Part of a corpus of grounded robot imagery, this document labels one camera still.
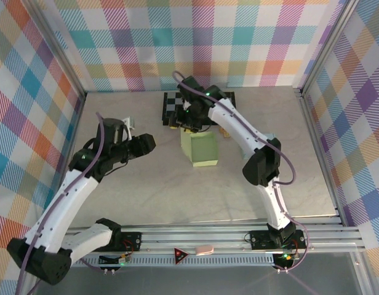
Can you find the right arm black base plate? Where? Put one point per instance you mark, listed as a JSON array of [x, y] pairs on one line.
[[260, 239]]

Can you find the green paper box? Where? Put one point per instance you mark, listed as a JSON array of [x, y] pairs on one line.
[[201, 150]]

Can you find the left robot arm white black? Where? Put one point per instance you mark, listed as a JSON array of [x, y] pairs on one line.
[[54, 264]]

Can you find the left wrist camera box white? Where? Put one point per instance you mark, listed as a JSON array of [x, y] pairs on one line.
[[129, 123]]

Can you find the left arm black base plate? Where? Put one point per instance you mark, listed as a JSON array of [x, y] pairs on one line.
[[131, 241]]

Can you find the aluminium frame post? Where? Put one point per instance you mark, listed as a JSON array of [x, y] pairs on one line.
[[59, 49], [328, 46]]

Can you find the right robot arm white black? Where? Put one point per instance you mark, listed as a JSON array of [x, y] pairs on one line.
[[263, 163]]

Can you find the aluminium side rail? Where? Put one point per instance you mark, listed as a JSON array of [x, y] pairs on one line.
[[311, 123], [73, 138]]

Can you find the aluminium frame rail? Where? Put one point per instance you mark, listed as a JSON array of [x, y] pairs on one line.
[[208, 238]]

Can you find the red black triangle button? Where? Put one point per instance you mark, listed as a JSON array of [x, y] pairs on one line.
[[179, 254]]

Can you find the black grey chessboard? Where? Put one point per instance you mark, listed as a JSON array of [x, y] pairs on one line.
[[169, 104]]

